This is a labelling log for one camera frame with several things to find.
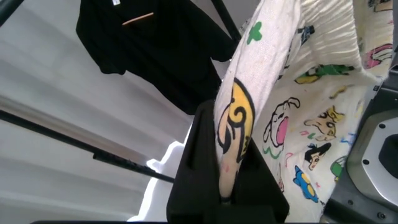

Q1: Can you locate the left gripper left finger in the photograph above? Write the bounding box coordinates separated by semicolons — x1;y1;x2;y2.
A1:
166;99;223;223

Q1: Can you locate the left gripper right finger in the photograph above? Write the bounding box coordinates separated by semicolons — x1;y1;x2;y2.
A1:
231;139;290;223

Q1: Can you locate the cream printed garment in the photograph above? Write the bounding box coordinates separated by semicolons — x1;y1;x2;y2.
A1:
213;0;395;223

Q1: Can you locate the black garment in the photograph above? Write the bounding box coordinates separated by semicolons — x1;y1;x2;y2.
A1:
75;0;238;116

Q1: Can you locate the pink clothes hanger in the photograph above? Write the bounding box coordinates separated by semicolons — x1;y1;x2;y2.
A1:
121;12;155;26

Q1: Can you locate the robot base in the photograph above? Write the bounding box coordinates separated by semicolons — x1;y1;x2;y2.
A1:
323;62;398;224

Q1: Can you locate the black clothes rack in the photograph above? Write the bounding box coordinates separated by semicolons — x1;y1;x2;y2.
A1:
0;0;243;184

